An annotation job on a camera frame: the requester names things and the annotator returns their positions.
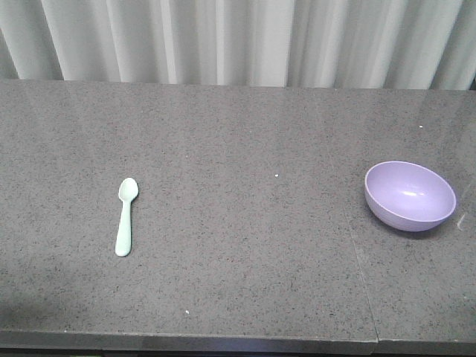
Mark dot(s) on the mint green plastic spoon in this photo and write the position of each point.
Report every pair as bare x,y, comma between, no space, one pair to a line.
127,193

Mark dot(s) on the purple plastic bowl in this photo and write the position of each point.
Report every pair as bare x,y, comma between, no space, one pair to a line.
407,196

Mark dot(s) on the white pleated curtain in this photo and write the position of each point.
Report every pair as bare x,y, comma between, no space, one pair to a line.
322,44

